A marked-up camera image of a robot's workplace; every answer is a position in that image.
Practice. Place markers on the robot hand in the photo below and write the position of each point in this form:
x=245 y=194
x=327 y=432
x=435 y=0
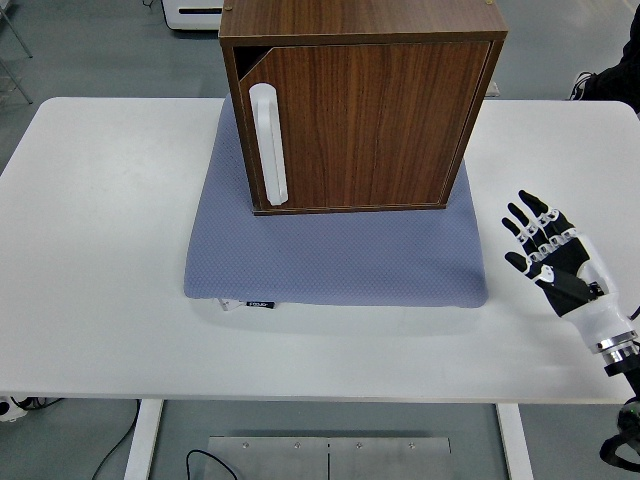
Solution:
x=595 y=310

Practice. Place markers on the brown wooden cabinet door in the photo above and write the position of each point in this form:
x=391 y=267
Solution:
x=375 y=125

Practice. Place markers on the brown wooden cabinet body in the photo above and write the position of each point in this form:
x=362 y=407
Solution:
x=350 y=20

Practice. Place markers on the person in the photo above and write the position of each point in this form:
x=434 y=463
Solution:
x=620 y=85

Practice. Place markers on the blue-grey textured cushion mat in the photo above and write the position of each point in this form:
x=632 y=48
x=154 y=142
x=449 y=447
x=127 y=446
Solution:
x=325 y=260

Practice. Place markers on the black cushion label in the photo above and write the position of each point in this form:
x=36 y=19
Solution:
x=261 y=304

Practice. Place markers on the grey metal plate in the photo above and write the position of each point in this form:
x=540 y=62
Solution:
x=280 y=462

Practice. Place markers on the white cushion tag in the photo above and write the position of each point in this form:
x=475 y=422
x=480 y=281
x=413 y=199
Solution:
x=227 y=305

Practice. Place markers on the white appliance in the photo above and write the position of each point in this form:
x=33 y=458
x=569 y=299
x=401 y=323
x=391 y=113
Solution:
x=195 y=12

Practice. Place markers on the white power strip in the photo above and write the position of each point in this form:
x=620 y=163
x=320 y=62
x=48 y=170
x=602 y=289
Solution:
x=7 y=407

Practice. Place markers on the grey metal rack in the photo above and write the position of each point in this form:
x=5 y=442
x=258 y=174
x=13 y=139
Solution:
x=20 y=85

